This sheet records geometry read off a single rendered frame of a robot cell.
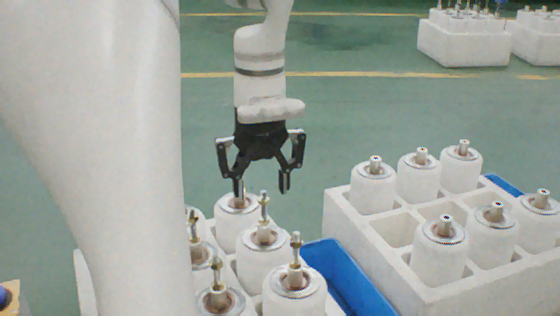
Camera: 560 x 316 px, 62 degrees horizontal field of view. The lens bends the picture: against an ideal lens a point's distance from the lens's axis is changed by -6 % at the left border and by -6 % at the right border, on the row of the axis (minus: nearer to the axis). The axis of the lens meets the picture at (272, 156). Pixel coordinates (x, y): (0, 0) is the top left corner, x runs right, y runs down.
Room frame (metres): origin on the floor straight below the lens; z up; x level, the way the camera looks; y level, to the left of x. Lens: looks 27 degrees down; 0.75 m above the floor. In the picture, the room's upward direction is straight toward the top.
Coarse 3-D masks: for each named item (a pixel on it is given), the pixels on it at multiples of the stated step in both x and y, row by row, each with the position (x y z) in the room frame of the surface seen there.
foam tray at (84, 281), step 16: (208, 224) 0.81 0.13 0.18; (208, 240) 0.76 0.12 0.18; (80, 256) 0.70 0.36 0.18; (80, 272) 0.66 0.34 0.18; (80, 288) 0.62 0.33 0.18; (240, 288) 0.63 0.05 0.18; (80, 304) 0.58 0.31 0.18; (96, 304) 0.58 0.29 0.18; (256, 304) 0.59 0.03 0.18; (336, 304) 0.59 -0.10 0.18
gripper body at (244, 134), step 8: (280, 120) 0.65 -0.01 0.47; (240, 128) 0.64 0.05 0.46; (248, 128) 0.64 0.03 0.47; (256, 128) 0.63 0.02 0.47; (264, 128) 0.63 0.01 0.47; (272, 128) 0.64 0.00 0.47; (280, 128) 0.65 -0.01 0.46; (240, 136) 0.65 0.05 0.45; (248, 136) 0.65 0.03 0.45; (256, 136) 0.66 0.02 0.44; (264, 136) 0.66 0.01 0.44; (272, 136) 0.66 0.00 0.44; (280, 136) 0.67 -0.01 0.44; (240, 144) 0.65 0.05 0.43; (248, 144) 0.65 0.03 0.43; (264, 144) 0.66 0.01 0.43; (280, 144) 0.67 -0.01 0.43; (256, 152) 0.66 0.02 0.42; (264, 152) 0.66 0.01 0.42; (256, 160) 0.66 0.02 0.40
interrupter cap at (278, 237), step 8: (256, 224) 0.70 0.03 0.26; (272, 224) 0.70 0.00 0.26; (248, 232) 0.68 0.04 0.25; (256, 232) 0.69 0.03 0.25; (272, 232) 0.68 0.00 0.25; (280, 232) 0.68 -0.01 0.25; (248, 240) 0.66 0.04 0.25; (256, 240) 0.66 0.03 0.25; (272, 240) 0.66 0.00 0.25; (280, 240) 0.66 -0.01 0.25; (248, 248) 0.64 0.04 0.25; (256, 248) 0.64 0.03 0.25; (264, 248) 0.64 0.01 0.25; (272, 248) 0.64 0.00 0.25
